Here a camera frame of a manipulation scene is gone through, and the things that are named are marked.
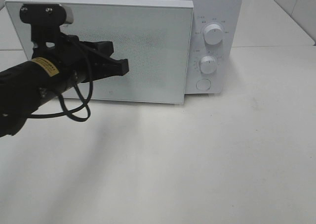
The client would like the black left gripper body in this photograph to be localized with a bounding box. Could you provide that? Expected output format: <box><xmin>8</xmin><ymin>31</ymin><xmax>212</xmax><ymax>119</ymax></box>
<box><xmin>31</xmin><ymin>33</ymin><xmax>99</xmax><ymax>86</ymax></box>

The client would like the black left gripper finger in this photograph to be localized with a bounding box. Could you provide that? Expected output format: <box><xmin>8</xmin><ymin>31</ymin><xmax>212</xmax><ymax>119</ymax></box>
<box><xmin>79</xmin><ymin>41</ymin><xmax>114</xmax><ymax>60</ymax></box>
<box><xmin>93</xmin><ymin>59</ymin><xmax>129</xmax><ymax>80</ymax></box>

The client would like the white microwave door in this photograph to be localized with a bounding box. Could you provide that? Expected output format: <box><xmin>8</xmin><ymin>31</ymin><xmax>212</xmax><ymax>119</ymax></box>
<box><xmin>5</xmin><ymin>0</ymin><xmax>193</xmax><ymax>104</ymax></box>

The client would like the round white door button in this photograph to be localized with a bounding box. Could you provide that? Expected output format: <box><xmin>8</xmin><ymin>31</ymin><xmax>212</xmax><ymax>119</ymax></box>
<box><xmin>196</xmin><ymin>79</ymin><xmax>211</xmax><ymax>91</ymax></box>

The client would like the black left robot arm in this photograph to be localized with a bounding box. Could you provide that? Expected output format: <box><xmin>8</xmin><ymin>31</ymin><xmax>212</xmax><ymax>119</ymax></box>
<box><xmin>0</xmin><ymin>34</ymin><xmax>129</xmax><ymax>136</ymax></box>

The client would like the lower white timer knob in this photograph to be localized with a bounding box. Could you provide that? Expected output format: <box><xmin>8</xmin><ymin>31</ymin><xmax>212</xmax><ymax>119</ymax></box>
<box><xmin>198</xmin><ymin>56</ymin><xmax>218</xmax><ymax>74</ymax></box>

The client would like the upper white power knob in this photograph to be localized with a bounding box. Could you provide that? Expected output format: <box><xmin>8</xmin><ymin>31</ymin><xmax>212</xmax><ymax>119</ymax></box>
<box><xmin>203</xmin><ymin>23</ymin><xmax>224</xmax><ymax>45</ymax></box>

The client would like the white microwave oven body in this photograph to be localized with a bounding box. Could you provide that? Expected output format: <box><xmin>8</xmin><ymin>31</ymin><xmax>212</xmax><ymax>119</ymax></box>
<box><xmin>184</xmin><ymin>0</ymin><xmax>241</xmax><ymax>96</ymax></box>

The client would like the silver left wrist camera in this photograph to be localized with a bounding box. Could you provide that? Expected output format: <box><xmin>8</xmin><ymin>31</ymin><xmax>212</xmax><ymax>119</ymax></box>
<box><xmin>19</xmin><ymin>3</ymin><xmax>74</xmax><ymax>26</ymax></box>

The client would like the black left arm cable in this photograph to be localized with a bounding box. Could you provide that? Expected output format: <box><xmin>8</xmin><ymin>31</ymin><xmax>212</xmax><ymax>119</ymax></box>
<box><xmin>27</xmin><ymin>40</ymin><xmax>96</xmax><ymax>123</ymax></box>

